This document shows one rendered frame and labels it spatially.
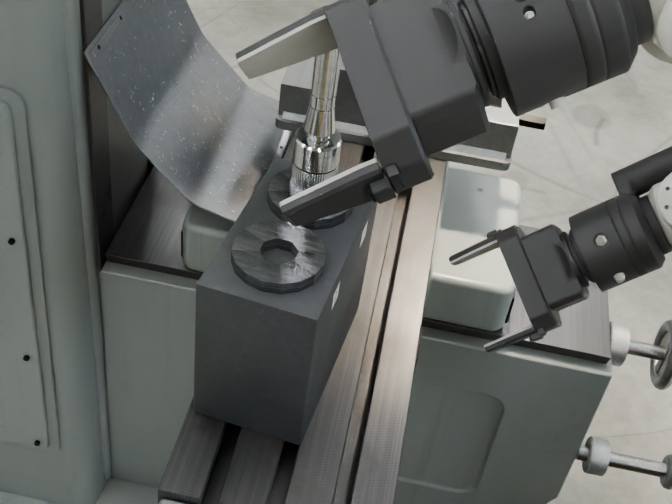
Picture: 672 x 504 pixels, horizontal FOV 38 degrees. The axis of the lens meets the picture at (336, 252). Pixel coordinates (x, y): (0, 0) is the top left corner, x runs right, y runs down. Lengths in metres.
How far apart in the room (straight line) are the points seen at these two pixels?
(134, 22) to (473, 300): 0.62
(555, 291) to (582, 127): 2.41
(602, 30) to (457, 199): 1.02
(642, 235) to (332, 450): 0.38
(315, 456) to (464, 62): 0.57
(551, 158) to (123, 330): 1.95
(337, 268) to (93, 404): 0.86
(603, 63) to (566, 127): 2.87
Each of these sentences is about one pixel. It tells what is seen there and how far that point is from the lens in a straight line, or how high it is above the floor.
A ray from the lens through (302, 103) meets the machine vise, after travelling 1.42.
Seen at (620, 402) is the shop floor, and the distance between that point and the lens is 2.51.
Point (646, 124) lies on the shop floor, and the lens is 3.57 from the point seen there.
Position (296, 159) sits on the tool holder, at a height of 1.21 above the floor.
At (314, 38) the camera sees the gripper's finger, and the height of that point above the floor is 1.48.
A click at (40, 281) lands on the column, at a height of 0.74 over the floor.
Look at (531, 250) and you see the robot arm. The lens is 1.06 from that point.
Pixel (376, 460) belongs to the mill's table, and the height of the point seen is 0.96.
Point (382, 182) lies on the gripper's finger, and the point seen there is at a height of 1.45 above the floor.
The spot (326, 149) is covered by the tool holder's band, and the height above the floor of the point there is 1.23.
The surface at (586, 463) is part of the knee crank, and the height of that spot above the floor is 0.54.
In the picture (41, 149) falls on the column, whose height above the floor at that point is 0.98.
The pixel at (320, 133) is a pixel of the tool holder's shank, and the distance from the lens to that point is 0.93.
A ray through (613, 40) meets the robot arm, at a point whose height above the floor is 1.53.
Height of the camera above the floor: 1.77
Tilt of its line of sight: 41 degrees down
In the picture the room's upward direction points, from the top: 9 degrees clockwise
